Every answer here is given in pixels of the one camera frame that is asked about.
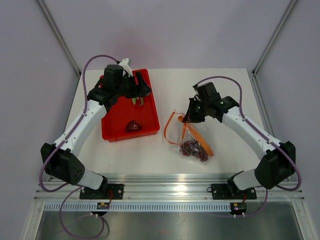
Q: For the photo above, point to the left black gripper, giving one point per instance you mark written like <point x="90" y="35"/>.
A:
<point x="142" y="90"/>

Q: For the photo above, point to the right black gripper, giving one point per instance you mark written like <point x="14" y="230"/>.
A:
<point x="190" y="117"/>

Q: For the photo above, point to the clear orange zip top bag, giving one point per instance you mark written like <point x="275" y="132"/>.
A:
<point x="173" y="130"/>

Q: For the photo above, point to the dark red grape bunch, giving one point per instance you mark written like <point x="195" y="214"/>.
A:
<point x="194" y="149"/>

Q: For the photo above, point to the red apple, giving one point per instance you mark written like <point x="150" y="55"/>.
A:
<point x="133" y="126"/>

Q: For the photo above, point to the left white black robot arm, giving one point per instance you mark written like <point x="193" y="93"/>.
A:
<point x="60" y="159"/>

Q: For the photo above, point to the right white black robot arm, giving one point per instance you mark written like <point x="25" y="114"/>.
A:
<point x="276" y="159"/>

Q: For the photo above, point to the pink dragon fruit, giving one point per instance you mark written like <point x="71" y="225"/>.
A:
<point x="138" y="101"/>

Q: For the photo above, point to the red plastic tray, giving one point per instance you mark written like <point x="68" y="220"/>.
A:
<point x="114" y="123"/>

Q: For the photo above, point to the right small circuit board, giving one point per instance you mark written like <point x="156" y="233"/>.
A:
<point x="239" y="207"/>

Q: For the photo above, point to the small circuit board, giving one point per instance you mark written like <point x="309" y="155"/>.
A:
<point x="239" y="207"/>
<point x="103" y="206"/>

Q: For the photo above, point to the left small circuit board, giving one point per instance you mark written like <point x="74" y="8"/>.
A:
<point x="103" y="206"/>

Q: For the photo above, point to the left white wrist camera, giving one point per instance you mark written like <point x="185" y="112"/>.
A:
<point x="125" y="63"/>

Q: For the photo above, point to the right aluminium corner post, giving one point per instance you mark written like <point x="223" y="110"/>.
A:
<point x="275" y="35"/>

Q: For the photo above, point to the aluminium corner post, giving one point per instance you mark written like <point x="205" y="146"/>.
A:
<point x="275" y="35"/>
<point x="43" y="7"/>

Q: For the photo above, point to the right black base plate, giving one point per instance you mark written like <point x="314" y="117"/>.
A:
<point x="221" y="191"/>

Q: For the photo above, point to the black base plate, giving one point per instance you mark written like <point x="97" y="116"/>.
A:
<point x="221" y="191"/>
<point x="114" y="191"/>

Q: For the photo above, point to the aluminium mounting rail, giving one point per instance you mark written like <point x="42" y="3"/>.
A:
<point x="169" y="188"/>

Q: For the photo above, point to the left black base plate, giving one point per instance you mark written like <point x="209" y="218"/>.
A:
<point x="114" y="191"/>

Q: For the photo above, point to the left aluminium corner post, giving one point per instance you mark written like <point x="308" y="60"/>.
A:
<point x="43" y="7"/>

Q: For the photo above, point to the white slotted cable duct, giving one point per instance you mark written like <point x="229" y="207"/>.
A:
<point x="140" y="206"/>

